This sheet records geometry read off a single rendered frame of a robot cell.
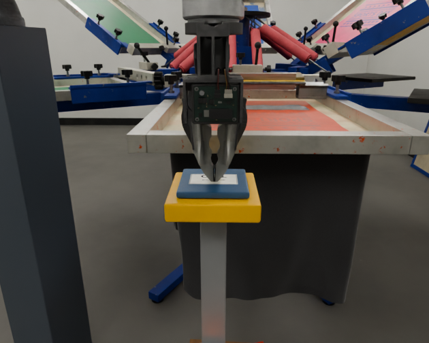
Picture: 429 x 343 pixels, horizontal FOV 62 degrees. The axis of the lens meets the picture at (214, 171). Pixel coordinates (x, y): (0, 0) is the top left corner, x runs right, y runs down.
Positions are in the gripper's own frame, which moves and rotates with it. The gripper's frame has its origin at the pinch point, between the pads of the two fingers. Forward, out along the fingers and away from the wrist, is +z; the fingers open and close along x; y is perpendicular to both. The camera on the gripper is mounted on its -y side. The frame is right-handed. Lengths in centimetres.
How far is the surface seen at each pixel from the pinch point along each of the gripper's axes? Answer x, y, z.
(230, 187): 2.3, 3.1, 1.3
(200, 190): -1.8, 4.5, 1.2
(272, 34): 27, -144, -23
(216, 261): 0.4, 1.9, 14.2
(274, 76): 19, -76, -8
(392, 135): 33.5, -17.3, -1.3
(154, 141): -11.9, -17.3, 0.0
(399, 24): 67, -95, -25
